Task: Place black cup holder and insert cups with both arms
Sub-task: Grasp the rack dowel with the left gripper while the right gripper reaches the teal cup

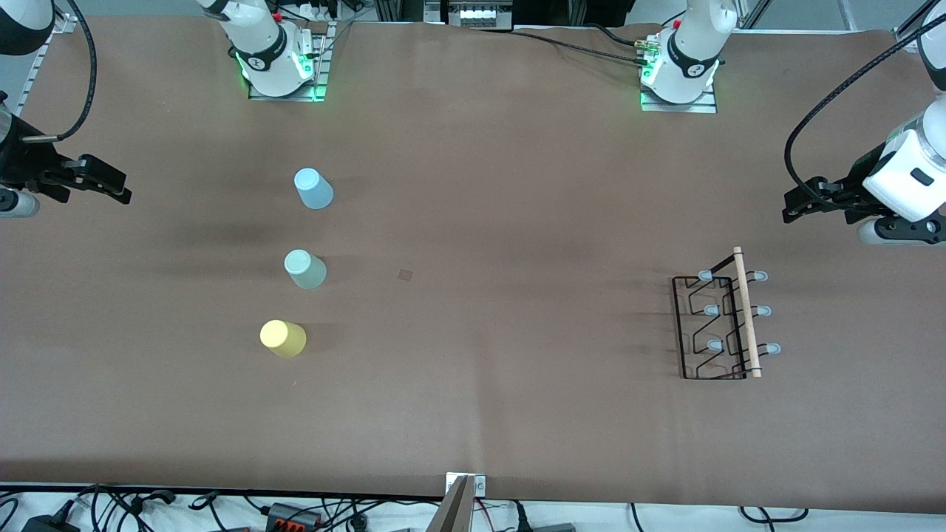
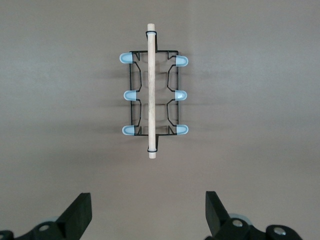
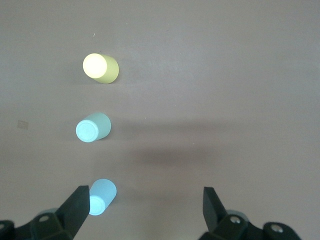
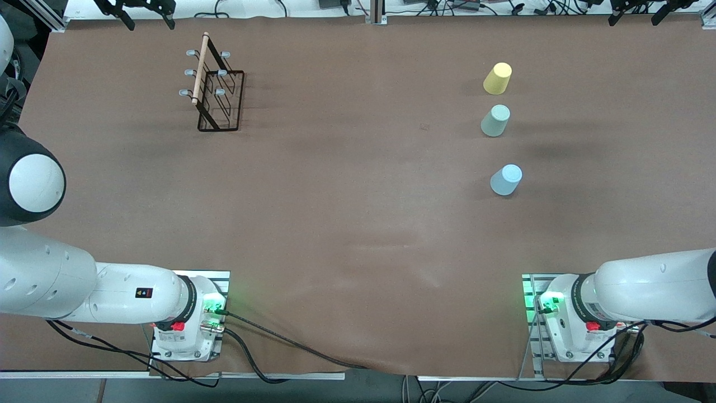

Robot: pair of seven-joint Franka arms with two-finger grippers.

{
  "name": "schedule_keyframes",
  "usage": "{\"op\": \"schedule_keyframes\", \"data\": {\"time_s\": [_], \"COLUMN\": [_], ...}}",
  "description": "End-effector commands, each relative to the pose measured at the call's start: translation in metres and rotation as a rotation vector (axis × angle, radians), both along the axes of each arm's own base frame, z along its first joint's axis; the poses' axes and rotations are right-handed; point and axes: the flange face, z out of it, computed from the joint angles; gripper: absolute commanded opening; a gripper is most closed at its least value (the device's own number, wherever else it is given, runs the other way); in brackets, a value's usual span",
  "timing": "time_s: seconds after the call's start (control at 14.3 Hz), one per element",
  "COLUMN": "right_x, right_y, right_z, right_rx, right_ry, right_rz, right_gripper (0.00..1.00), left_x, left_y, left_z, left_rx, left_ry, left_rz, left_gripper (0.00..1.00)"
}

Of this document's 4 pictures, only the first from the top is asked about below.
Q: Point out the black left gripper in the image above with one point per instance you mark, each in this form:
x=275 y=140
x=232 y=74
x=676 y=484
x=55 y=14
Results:
x=852 y=187

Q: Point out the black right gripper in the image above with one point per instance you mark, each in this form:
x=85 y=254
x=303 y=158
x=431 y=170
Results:
x=22 y=164

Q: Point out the pale green plastic cup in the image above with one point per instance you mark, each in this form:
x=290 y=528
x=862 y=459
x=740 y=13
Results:
x=305 y=270

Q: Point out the yellow plastic cup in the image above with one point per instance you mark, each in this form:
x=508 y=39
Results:
x=283 y=338

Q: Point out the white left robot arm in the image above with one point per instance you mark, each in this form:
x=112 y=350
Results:
x=695 y=44

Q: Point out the light blue plastic cup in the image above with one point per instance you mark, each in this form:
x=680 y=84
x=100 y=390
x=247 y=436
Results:
x=314 y=190

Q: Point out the white power strip with plugs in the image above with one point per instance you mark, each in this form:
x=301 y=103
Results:
x=314 y=9

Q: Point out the black power adapter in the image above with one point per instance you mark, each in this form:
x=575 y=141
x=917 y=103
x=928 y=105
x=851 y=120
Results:
x=48 y=524

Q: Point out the black box with orange clips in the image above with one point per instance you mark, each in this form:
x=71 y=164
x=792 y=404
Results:
x=292 y=515

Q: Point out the white socket block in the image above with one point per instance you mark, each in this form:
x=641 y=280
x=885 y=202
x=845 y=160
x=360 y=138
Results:
x=477 y=15

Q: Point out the grey wedge shaped bar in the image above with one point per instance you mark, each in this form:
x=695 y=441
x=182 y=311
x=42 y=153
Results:
x=452 y=510

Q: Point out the left arm aluminium base plate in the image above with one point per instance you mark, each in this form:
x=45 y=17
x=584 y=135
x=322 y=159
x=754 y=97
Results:
x=680 y=107

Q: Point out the right arm aluminium base plate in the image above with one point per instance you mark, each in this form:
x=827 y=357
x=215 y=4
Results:
x=319 y=66

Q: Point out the dark aluminium frame post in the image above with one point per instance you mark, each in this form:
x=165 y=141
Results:
x=399 y=9

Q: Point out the small metal table bracket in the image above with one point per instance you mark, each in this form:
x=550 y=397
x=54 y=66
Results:
x=452 y=482

